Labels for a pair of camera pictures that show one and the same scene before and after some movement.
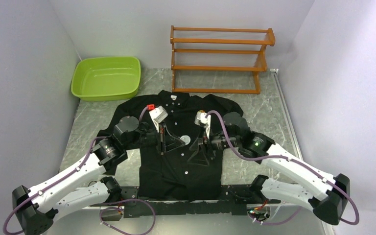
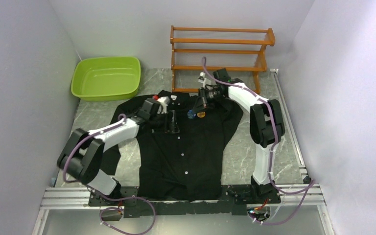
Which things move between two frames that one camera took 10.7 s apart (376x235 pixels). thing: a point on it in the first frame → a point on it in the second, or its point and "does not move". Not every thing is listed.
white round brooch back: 186,138 → 190,114
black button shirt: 177,173 does not move
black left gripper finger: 171,142 → 174,127
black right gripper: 199,156 → 200,104
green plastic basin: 108,78 does not move
